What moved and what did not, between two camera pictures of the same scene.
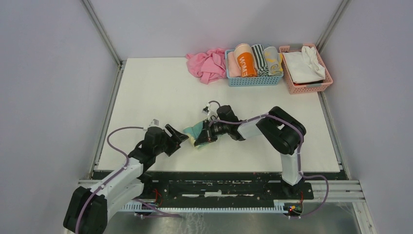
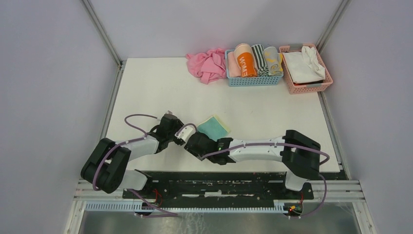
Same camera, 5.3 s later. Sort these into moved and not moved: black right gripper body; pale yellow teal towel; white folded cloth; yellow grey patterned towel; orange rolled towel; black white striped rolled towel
Moved: black right gripper body; pale yellow teal towel
Not moved: black white striped rolled towel; white folded cloth; orange rolled towel; yellow grey patterned towel
